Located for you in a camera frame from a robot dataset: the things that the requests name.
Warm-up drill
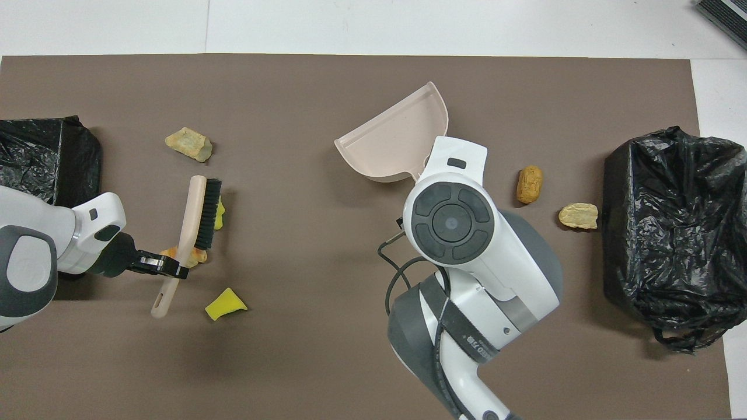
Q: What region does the orange striped foam chunk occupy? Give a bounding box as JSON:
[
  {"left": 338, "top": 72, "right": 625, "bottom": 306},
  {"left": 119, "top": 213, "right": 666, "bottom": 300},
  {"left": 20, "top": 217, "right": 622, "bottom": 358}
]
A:
[{"left": 160, "top": 245, "right": 208, "bottom": 269}]

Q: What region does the black bag lined bin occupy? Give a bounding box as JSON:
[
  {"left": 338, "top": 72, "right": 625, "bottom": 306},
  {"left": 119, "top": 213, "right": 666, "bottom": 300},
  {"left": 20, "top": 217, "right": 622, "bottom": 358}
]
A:
[
  {"left": 0, "top": 115, "right": 104, "bottom": 281},
  {"left": 601, "top": 125, "right": 747, "bottom": 354}
]

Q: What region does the yellow sponge wedge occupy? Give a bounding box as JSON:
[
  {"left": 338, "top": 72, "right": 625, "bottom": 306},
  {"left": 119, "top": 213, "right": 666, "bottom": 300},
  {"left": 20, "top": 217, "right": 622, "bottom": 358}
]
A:
[{"left": 204, "top": 287, "right": 248, "bottom": 321}]

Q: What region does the dark grey ribbed device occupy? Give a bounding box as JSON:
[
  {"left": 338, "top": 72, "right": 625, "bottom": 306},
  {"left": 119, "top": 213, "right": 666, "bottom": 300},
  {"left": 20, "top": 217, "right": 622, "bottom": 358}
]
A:
[{"left": 694, "top": 0, "right": 747, "bottom": 50}]

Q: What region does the brown foam nugget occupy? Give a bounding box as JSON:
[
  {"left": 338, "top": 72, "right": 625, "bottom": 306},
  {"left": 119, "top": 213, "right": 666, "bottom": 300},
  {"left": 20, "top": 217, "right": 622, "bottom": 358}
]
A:
[{"left": 516, "top": 165, "right": 544, "bottom": 205}]

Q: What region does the brown table mat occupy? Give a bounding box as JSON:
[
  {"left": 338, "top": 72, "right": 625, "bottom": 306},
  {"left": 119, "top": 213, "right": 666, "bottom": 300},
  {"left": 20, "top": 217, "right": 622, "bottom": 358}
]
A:
[{"left": 0, "top": 54, "right": 733, "bottom": 420}]

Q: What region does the beige brush with black bristles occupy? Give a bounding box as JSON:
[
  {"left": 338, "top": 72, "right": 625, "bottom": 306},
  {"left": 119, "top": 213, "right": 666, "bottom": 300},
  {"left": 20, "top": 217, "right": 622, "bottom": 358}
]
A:
[{"left": 151, "top": 175, "right": 224, "bottom": 319}]

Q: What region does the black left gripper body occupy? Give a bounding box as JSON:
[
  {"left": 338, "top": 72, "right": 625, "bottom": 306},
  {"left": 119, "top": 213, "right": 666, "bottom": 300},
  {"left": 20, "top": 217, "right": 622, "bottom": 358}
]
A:
[{"left": 93, "top": 232, "right": 146, "bottom": 278}]

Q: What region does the cream foam piece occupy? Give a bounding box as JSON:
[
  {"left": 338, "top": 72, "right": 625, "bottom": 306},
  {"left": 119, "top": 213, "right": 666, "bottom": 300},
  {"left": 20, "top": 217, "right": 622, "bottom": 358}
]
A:
[{"left": 558, "top": 202, "right": 599, "bottom": 230}]

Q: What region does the pale tan foam chunk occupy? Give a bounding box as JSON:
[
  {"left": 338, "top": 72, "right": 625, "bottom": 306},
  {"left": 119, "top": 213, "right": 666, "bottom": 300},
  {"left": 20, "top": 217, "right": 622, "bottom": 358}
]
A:
[{"left": 165, "top": 127, "right": 213, "bottom": 163}]

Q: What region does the beige plastic dustpan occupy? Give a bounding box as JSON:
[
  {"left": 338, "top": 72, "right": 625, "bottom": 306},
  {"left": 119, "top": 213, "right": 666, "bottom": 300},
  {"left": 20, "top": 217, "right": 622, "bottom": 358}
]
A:
[{"left": 334, "top": 82, "right": 450, "bottom": 184}]

